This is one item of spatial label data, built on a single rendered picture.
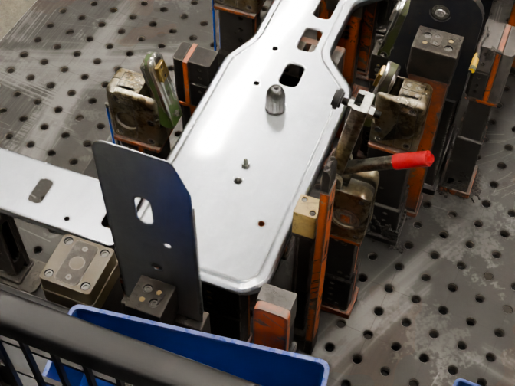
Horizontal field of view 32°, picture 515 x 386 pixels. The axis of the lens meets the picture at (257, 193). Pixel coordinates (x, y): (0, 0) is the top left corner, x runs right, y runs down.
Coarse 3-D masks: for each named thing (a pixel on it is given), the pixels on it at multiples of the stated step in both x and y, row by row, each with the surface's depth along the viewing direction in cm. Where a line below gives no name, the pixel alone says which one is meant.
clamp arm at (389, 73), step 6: (384, 66) 135; (390, 66) 133; (396, 66) 134; (384, 72) 133; (390, 72) 133; (396, 72) 133; (378, 78) 135; (384, 78) 134; (390, 78) 133; (372, 84) 136; (378, 84) 135; (384, 84) 134; (390, 84) 134; (378, 90) 136; (384, 90) 135; (390, 90) 135; (372, 102) 138; (366, 120) 142
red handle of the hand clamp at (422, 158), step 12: (384, 156) 123; (396, 156) 121; (408, 156) 120; (420, 156) 119; (432, 156) 119; (348, 168) 126; (360, 168) 125; (372, 168) 124; (384, 168) 123; (396, 168) 121
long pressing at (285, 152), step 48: (288, 0) 158; (240, 48) 151; (288, 48) 151; (240, 96) 144; (288, 96) 144; (192, 144) 138; (240, 144) 138; (288, 144) 138; (192, 192) 133; (240, 192) 133; (288, 192) 133; (240, 240) 128; (288, 240) 129; (240, 288) 124
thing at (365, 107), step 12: (336, 96) 115; (360, 96) 116; (372, 96) 116; (348, 108) 116; (360, 108) 114; (372, 108) 115; (348, 120) 116; (360, 120) 116; (348, 132) 118; (348, 144) 120; (336, 156) 123; (348, 156) 122; (336, 168) 125
